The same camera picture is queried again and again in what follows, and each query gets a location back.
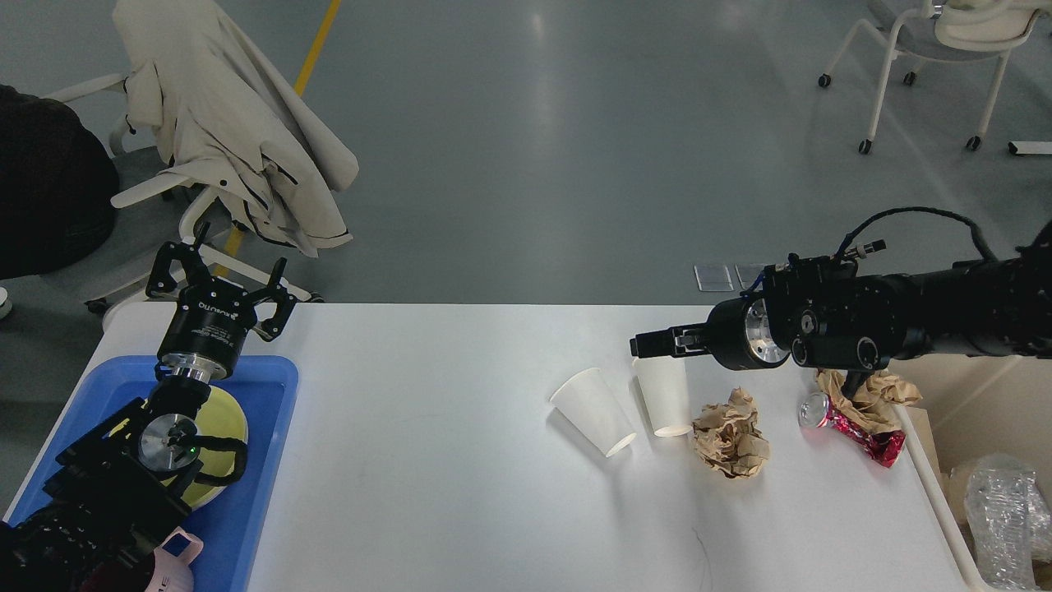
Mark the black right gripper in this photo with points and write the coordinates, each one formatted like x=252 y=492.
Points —
x=737 y=334

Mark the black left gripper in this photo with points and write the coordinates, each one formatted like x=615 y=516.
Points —
x=207 y=329

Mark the white paper cup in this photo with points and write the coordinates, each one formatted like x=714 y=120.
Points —
x=589 y=404
x=664 y=388

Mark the yellow plastic plate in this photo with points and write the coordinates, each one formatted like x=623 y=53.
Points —
x=221 y=416

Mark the pink mug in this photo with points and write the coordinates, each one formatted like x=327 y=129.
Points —
x=160 y=571

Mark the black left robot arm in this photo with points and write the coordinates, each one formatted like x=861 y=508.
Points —
x=119 y=488

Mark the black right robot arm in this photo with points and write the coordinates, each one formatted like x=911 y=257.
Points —
x=821 y=313

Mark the white office chair left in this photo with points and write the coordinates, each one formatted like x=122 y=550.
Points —
x=150 y=211

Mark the crumpled brown paper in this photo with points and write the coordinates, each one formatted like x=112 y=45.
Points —
x=873 y=404
x=727 y=438

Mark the beige coat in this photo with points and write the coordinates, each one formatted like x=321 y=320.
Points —
x=223 y=116

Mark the person in dark clothes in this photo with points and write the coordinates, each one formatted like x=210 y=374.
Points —
x=56 y=184

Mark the pale green plate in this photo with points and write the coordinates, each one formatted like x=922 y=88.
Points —
x=198 y=495

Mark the blue plastic tray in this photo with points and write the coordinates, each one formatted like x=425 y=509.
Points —
x=230 y=526

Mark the red snack wrapper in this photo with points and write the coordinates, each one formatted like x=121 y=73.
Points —
x=817 y=411

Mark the white waste bin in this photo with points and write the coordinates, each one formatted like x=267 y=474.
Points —
x=979 y=406

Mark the white chair background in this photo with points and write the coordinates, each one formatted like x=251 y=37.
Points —
x=942 y=31

